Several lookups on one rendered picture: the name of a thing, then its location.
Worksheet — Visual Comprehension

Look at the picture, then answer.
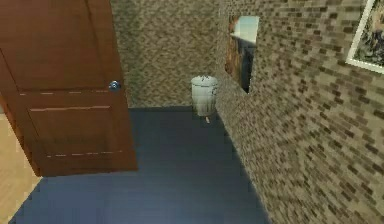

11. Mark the white framed wall picture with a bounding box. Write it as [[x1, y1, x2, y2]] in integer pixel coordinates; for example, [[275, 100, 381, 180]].
[[345, 0, 384, 75]]

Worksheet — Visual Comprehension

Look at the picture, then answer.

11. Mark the frameless wall picture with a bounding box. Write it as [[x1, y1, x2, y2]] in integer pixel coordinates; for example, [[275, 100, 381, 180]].
[[224, 15, 261, 95]]

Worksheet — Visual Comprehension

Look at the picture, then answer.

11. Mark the brown wooden room door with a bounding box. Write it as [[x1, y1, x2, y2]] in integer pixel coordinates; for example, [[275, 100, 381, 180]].
[[0, 0, 139, 178]]

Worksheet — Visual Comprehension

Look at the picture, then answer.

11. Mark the white pedal bin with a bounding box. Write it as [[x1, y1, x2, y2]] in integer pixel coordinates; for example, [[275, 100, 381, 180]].
[[190, 75, 219, 124]]

